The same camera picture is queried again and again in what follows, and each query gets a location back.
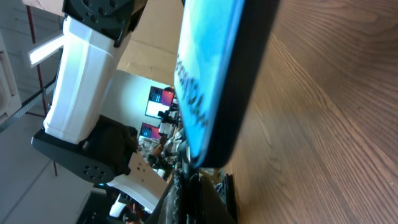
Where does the computer monitor upper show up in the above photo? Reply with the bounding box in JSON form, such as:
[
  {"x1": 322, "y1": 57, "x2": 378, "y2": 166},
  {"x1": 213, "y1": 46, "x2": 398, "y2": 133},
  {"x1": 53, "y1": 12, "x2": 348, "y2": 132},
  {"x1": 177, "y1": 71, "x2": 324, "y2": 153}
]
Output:
[{"x1": 145, "y1": 86, "x2": 174, "y2": 119}]

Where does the computer monitor lower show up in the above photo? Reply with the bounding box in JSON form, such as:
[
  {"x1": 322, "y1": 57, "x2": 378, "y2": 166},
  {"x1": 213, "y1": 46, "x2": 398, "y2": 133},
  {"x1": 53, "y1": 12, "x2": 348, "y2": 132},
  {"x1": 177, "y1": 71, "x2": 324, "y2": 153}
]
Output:
[{"x1": 139, "y1": 123, "x2": 161, "y2": 139}]

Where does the computer monitor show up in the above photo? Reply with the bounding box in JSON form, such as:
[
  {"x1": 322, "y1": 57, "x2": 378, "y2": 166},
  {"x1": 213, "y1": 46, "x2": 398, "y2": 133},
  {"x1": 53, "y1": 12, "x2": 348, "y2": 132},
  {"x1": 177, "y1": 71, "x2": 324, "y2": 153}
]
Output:
[
  {"x1": 139, "y1": 123, "x2": 161, "y2": 139},
  {"x1": 145, "y1": 86, "x2": 174, "y2": 119}
]

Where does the Galaxy smartphone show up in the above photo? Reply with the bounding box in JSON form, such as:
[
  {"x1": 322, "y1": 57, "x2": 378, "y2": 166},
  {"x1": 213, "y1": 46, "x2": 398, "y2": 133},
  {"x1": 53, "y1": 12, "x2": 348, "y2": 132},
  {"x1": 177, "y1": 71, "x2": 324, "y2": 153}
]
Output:
[{"x1": 174, "y1": 0, "x2": 279, "y2": 168}]

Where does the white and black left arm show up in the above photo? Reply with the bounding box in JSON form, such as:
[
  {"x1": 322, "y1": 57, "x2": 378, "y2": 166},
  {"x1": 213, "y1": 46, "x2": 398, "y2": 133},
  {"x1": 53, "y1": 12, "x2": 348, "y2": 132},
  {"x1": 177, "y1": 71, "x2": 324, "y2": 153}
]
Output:
[{"x1": 31, "y1": 0, "x2": 167, "y2": 212}]

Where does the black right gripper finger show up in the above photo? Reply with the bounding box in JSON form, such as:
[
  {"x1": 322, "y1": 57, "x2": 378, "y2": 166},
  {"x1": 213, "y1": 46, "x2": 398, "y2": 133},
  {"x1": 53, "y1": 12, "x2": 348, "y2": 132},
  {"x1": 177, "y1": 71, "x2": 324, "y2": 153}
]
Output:
[{"x1": 146, "y1": 174, "x2": 238, "y2": 224}]

